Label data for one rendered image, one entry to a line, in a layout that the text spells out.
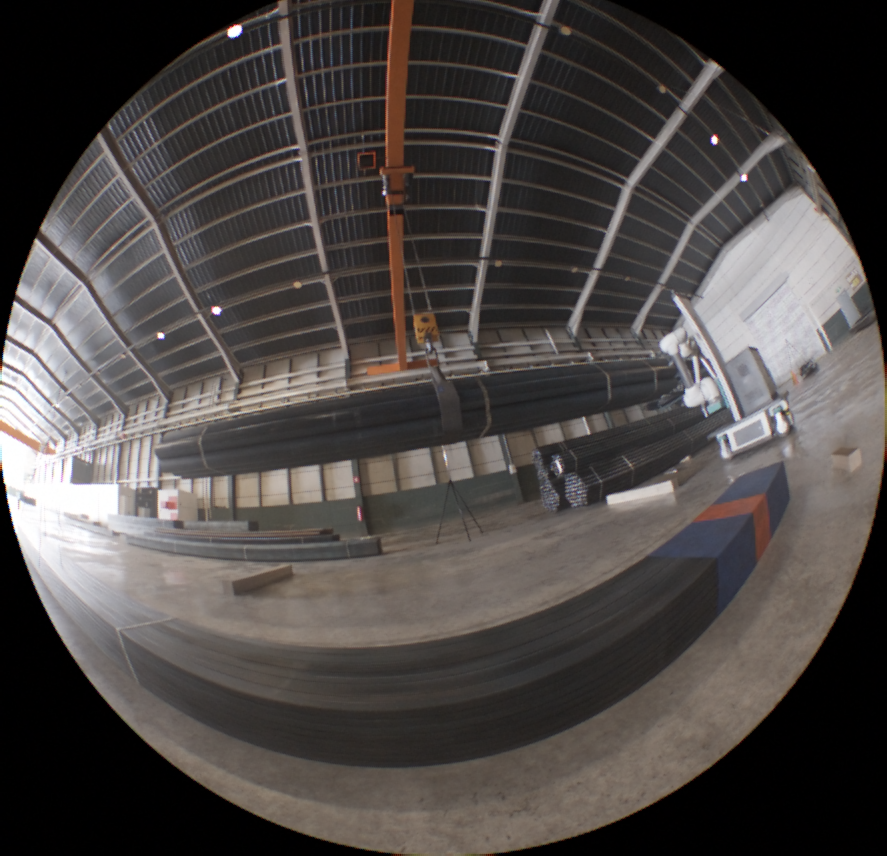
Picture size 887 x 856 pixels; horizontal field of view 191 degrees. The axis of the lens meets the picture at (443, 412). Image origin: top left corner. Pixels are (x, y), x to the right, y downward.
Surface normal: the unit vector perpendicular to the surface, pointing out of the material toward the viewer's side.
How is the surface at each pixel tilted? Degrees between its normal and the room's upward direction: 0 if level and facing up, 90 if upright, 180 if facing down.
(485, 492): 90
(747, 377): 90
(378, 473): 90
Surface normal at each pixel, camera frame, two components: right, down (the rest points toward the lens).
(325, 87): 0.18, 0.96
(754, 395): -0.97, 0.14
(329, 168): 0.22, 0.84
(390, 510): 0.09, -0.38
